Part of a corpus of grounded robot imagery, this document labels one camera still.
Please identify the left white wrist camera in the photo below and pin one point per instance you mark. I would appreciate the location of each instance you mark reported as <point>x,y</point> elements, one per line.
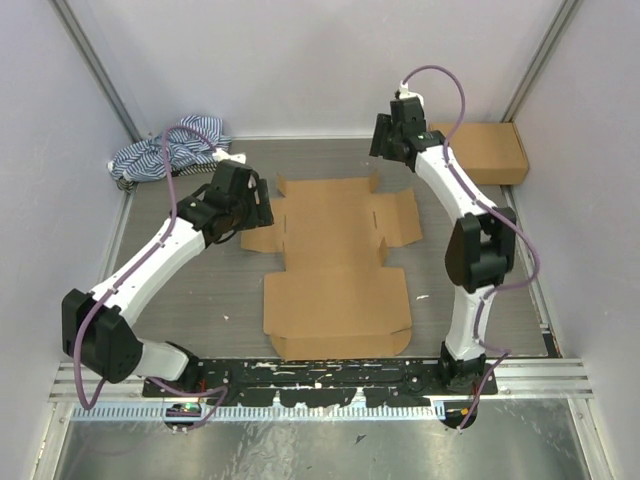
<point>220,155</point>

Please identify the folded brown cardboard box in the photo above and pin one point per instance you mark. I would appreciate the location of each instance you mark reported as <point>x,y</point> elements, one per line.
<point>490,153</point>

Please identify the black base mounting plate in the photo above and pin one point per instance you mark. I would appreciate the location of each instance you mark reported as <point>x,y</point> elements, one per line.
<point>394,382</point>

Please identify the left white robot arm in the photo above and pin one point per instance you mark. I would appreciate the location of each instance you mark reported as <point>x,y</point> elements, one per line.
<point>97,326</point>

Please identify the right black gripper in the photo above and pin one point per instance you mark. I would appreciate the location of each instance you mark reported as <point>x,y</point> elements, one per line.
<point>378,144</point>

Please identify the aluminium front rail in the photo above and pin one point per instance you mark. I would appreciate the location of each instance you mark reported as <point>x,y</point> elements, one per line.
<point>539,378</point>

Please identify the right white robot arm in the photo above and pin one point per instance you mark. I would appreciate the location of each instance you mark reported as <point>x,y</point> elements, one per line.
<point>481,248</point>

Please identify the blue striped cloth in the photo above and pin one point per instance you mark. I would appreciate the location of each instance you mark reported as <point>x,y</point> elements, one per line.
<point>189,146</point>

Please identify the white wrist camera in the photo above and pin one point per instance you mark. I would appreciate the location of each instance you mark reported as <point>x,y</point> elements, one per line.
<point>404,93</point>
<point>220,155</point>

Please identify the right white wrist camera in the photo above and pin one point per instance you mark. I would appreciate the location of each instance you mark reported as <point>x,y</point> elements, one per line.
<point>404,93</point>

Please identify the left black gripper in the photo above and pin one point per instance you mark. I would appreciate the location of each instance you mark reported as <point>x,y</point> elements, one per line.
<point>262,213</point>

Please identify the slotted cable duct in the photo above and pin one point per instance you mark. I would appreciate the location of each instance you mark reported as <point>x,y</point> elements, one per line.
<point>355,412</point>

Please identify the brown cardboard box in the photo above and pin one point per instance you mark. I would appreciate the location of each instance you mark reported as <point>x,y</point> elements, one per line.
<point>490,153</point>
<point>335,297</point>

